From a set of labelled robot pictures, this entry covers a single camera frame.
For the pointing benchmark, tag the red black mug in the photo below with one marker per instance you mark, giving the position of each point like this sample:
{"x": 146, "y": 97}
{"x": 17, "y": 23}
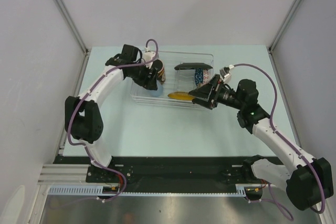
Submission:
{"x": 159, "y": 66}

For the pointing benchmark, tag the light blue cup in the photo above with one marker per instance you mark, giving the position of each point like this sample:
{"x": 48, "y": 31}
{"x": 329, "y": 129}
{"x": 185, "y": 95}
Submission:
{"x": 158, "y": 92}

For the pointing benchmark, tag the blue white patterned bowl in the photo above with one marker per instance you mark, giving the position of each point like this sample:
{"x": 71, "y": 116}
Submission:
{"x": 201, "y": 77}

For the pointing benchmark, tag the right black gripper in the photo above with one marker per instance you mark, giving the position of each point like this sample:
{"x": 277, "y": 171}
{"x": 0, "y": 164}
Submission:
{"x": 203, "y": 93}

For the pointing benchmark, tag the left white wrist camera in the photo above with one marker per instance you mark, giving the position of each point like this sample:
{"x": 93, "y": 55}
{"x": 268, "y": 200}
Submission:
{"x": 149, "y": 56}

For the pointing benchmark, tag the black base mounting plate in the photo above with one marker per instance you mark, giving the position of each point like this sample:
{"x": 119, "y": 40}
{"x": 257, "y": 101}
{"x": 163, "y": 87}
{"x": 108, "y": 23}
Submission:
{"x": 228, "y": 170}

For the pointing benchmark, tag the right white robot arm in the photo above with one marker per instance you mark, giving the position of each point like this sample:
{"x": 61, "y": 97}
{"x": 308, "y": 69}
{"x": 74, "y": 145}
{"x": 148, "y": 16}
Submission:
{"x": 306, "y": 180}

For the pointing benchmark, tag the clear plastic dish rack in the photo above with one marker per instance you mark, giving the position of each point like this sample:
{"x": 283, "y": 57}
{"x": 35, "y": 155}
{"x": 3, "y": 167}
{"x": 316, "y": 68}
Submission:
{"x": 175, "y": 80}

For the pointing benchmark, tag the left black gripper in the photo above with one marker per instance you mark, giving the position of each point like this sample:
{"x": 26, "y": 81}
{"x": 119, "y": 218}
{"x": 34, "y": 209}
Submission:
{"x": 146, "y": 82}

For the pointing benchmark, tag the slotted cable duct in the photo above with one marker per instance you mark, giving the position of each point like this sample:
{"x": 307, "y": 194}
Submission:
{"x": 106, "y": 191}

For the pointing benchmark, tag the black floral square plate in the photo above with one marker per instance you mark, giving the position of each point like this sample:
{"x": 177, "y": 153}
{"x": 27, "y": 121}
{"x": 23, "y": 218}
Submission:
{"x": 192, "y": 65}

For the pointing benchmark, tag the yellow round patterned plate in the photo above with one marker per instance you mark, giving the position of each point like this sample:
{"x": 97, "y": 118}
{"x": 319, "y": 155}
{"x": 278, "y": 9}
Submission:
{"x": 182, "y": 96}

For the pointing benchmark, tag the aluminium frame rail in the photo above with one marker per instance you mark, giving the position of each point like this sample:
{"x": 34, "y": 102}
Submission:
{"x": 63, "y": 174}

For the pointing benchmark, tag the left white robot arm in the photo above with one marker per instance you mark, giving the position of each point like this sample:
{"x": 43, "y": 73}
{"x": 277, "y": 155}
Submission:
{"x": 83, "y": 120}

